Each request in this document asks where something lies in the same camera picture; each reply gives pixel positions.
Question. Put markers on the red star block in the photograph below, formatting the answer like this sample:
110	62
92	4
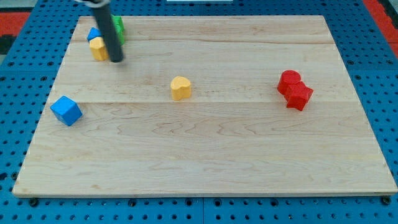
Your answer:
298	95

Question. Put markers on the green block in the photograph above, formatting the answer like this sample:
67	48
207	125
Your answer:
119	26

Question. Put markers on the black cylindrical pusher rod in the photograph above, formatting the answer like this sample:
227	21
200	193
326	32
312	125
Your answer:
102	13

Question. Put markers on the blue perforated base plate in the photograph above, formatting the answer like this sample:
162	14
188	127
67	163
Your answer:
31	65

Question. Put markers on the small blue block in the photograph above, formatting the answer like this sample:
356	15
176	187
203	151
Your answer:
93	33

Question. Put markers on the wooden board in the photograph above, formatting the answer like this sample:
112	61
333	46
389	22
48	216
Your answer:
234	137

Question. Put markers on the yellow hexagon block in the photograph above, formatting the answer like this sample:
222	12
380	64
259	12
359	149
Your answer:
98	49

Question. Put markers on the red cylinder block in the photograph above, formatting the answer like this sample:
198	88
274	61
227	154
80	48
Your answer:
288	77

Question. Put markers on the blue cube block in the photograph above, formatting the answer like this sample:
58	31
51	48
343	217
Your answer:
66	110

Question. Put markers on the yellow heart block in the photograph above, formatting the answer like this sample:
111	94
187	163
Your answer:
180	88

